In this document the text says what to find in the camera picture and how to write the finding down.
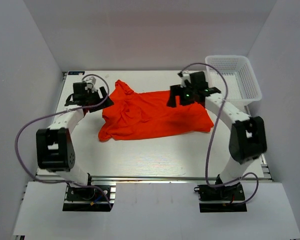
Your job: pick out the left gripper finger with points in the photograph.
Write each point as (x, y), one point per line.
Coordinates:
(103, 92)
(99, 104)

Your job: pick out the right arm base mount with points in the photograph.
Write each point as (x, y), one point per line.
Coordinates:
(226, 199)

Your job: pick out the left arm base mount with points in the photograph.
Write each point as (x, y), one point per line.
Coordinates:
(80, 199)

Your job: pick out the white plastic mesh basket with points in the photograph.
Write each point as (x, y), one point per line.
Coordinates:
(236, 71)

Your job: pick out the blue label sticker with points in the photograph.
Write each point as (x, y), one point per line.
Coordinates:
(76, 73)

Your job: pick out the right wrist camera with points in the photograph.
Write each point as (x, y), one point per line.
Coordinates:
(185, 79)

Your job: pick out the orange t shirt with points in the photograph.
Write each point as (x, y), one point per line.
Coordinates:
(139, 116)

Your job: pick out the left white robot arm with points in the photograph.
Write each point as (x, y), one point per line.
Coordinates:
(54, 147)

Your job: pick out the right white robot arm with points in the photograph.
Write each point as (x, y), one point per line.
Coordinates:
(247, 139)

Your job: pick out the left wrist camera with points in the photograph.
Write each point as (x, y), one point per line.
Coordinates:
(90, 81)

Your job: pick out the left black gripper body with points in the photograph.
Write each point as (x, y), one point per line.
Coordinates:
(93, 97)

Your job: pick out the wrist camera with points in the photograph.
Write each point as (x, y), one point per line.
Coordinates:
(185, 79)
(90, 81)

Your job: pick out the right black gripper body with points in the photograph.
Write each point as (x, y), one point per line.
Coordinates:
(189, 93)

